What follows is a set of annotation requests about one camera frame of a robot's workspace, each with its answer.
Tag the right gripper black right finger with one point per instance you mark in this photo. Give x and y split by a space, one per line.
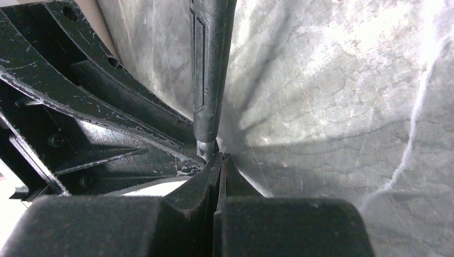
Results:
246 223

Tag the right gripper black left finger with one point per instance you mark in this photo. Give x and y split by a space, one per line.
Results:
178 224

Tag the black needle-nose pliers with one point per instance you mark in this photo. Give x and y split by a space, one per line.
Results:
73 120

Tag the black handled steel tool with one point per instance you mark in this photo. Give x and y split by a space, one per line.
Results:
211 34

